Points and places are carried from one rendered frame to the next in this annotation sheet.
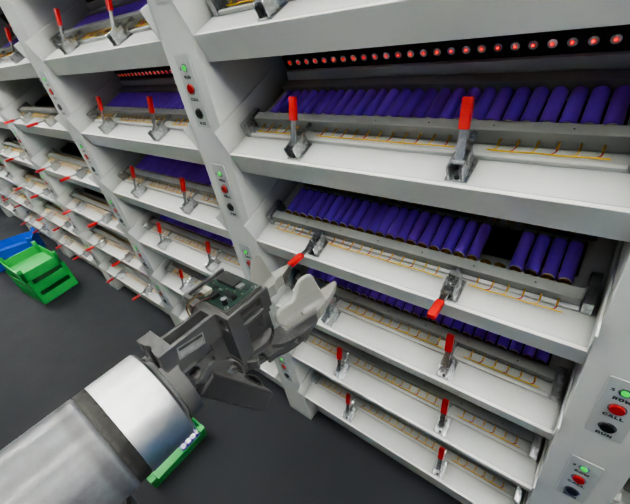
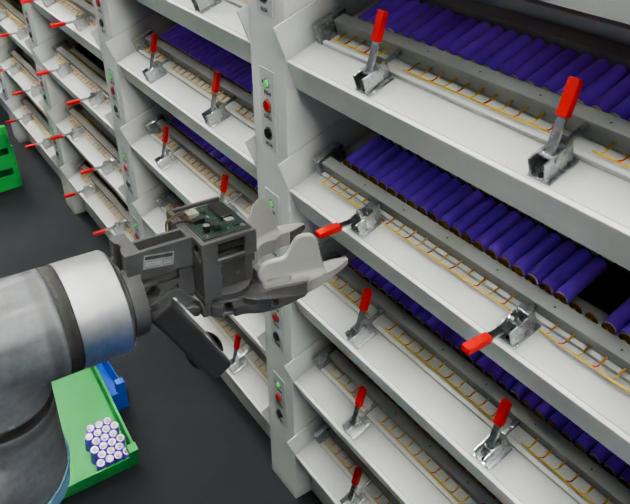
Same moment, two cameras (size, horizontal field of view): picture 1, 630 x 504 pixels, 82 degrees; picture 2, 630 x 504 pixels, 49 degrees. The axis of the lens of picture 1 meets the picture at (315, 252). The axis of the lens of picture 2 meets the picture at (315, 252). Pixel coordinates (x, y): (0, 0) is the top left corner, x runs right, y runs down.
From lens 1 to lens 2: 0.25 m
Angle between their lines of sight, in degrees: 9
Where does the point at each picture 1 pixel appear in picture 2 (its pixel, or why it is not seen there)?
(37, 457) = (1, 299)
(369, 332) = (406, 372)
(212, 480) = not seen: outside the picture
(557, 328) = (625, 417)
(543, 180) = not seen: outside the picture
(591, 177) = not seen: outside the picture
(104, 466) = (50, 331)
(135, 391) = (94, 279)
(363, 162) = (444, 123)
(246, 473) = not seen: outside the picture
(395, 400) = (418, 491)
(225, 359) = (188, 294)
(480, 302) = (545, 357)
